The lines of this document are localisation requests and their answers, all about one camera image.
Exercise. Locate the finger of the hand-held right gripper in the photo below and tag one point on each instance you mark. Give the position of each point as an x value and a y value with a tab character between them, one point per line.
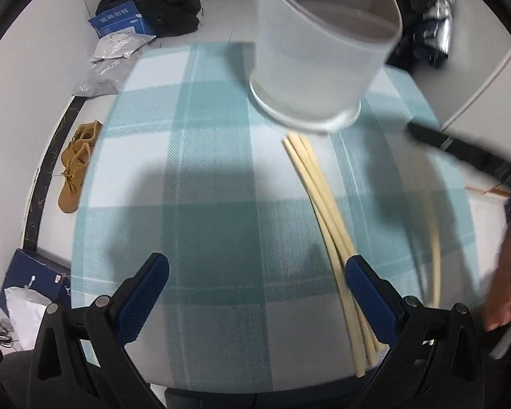
464	153

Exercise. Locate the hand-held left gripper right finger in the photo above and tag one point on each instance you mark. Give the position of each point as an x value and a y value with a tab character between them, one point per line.
370	302

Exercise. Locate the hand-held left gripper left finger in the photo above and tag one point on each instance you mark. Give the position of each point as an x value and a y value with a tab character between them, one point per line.
142	302

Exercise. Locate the white oval utensil holder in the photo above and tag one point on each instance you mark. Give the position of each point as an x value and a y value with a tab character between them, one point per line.
315	59

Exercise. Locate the teal checked tablecloth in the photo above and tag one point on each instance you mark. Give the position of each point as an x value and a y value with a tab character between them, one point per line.
204	204

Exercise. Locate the dark blue box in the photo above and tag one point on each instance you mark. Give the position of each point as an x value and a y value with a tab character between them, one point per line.
30	268

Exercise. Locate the silver folded umbrella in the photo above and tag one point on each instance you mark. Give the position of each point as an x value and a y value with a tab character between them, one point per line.
438	21

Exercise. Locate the tan suede shoe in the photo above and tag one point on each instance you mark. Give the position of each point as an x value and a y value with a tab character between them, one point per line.
72	179
87	136

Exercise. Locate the black hanging backpack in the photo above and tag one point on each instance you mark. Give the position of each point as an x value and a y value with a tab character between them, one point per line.
409	17

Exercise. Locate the grey plastic parcel bag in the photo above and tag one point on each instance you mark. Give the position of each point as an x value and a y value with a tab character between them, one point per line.
100	79

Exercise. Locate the white plastic parcel bag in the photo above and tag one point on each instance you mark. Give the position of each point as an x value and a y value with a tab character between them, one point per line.
119	47

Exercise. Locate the blue cardboard carton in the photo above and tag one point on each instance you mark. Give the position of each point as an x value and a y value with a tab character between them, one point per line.
119	19

